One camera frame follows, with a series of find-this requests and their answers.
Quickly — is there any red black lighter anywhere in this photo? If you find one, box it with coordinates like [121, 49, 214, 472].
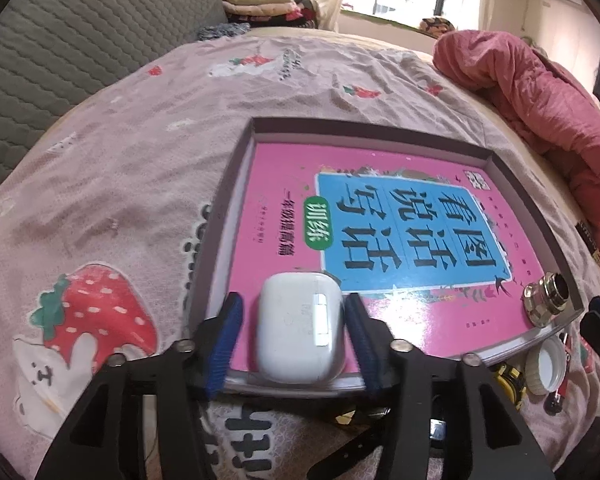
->
[544, 332, 572, 416]

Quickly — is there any grey shallow cardboard box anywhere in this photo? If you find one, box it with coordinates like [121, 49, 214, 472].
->
[186, 117, 584, 396]

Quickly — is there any grey quilted headboard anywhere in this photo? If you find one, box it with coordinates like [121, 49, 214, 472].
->
[0, 0, 226, 185]

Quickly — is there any white plastic jar lid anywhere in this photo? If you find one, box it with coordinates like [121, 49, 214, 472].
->
[524, 336, 566, 396]

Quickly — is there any black yellow digital watch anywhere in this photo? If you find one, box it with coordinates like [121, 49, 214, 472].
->
[490, 363, 527, 411]

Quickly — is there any pink Chinese workbook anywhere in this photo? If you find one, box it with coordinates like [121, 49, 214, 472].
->
[228, 142, 544, 373]

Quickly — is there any pink strawberry print blanket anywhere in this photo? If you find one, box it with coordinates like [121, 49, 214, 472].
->
[0, 37, 600, 479]

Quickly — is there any dark patterned cloth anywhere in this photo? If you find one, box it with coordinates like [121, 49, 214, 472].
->
[196, 23, 251, 41]

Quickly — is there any white earbuds case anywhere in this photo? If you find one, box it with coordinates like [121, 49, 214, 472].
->
[256, 272, 344, 386]

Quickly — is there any rose pink quilt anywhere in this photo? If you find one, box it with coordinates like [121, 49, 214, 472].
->
[432, 30, 600, 248]

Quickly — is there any stack of folded clothes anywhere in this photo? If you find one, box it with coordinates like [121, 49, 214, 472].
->
[222, 0, 318, 28]

